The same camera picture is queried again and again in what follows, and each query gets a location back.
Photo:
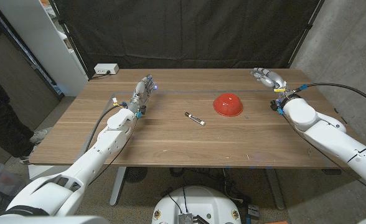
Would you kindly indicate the black backdrop stand pole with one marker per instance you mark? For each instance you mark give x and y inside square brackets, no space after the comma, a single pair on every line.
[60,21]
[308,26]

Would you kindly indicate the black backdrop curtain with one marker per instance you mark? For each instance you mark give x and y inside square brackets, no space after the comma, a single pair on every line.
[186,31]

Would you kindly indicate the clear plastic storage bin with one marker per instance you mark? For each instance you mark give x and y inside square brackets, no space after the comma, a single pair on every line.
[2,182]

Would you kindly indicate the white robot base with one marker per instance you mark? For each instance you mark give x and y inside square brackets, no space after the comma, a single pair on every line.
[197,205]

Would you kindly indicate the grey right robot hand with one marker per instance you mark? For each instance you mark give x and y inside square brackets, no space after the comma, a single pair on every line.
[273,81]

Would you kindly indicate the grey table leg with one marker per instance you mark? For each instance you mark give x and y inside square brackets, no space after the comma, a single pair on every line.
[118,186]
[275,189]

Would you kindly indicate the red plastic bowl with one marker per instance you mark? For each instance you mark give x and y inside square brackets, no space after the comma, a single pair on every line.
[228,105]

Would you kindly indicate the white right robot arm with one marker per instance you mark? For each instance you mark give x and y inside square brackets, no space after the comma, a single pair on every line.
[329,133]

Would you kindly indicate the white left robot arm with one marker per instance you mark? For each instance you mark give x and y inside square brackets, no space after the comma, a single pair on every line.
[102,149]

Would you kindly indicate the brown and white marker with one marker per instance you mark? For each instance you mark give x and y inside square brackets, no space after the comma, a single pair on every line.
[195,118]

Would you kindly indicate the grey sneaker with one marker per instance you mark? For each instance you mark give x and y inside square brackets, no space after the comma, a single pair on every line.
[39,136]
[25,160]

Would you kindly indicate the white cabinet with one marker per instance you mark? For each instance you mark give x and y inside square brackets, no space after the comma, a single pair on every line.
[46,46]

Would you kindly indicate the white power strip box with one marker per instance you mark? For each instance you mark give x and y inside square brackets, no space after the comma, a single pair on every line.
[106,68]

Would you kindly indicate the black round floor fan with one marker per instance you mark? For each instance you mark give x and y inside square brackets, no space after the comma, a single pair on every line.
[136,174]

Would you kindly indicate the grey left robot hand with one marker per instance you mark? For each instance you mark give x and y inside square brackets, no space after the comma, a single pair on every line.
[141,95]

